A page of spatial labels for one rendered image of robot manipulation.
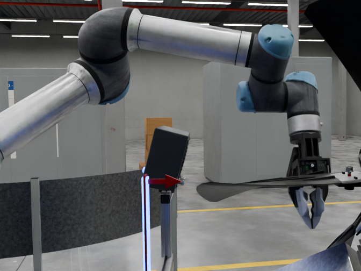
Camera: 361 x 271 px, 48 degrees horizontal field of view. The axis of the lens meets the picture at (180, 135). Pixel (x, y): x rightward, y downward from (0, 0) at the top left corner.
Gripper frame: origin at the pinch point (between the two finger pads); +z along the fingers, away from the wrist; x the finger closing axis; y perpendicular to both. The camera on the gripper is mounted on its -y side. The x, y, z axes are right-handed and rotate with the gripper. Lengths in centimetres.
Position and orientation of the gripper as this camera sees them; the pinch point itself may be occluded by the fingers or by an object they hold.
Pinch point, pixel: (310, 223)
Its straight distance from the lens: 99.1
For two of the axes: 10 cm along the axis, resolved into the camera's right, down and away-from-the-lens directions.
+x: 10.0, -0.2, -0.5
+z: 0.1, 9.7, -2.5
